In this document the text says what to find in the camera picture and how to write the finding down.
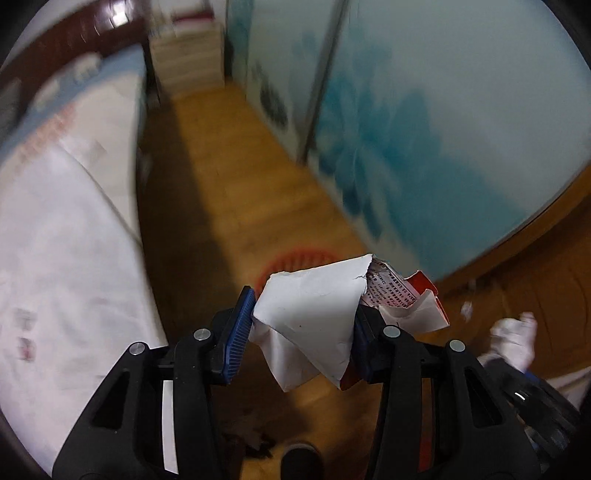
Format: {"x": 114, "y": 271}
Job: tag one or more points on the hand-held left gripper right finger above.
{"x": 367, "y": 355}

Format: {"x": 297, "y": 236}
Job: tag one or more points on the dark wooden headboard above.
{"x": 69, "y": 37}

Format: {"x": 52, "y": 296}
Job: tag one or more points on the person's right black shoe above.
{"x": 301, "y": 464}

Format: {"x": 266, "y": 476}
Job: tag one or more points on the blue and white pillow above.
{"x": 85, "y": 63}

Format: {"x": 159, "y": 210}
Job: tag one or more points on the black object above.
{"x": 258, "y": 447}

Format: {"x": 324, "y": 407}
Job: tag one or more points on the paper scrap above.
{"x": 466, "y": 310}

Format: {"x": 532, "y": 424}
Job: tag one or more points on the white leaf print blanket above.
{"x": 69, "y": 124}

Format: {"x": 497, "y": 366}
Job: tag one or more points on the dark red box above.
{"x": 194, "y": 18}

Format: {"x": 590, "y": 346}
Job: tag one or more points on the cream nightstand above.
{"x": 189, "y": 64}

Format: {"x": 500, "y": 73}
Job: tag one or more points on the orange wastebasket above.
{"x": 295, "y": 259}

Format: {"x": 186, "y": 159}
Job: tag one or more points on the frosted floral sliding door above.
{"x": 238, "y": 27}
{"x": 461, "y": 115}
{"x": 286, "y": 46}

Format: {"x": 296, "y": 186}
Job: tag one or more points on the bed with white sheet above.
{"x": 120, "y": 69}

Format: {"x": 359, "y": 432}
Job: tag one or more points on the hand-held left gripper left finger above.
{"x": 240, "y": 332}

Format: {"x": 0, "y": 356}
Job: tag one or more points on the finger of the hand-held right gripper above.
{"x": 496, "y": 367}

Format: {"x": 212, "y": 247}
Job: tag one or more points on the large white paper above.
{"x": 512, "y": 337}

